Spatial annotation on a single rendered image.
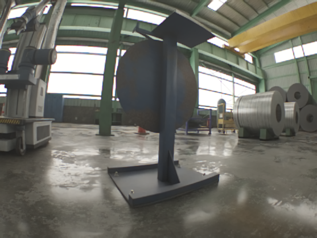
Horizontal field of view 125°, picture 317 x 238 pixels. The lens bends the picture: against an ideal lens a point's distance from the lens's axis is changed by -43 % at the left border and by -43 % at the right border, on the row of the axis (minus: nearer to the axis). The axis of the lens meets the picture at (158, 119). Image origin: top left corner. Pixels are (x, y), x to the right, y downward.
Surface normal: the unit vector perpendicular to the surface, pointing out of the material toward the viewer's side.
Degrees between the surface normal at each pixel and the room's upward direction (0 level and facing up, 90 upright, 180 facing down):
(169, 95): 90
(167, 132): 90
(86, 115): 90
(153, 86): 90
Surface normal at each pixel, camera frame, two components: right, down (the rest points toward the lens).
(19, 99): 0.44, 0.00
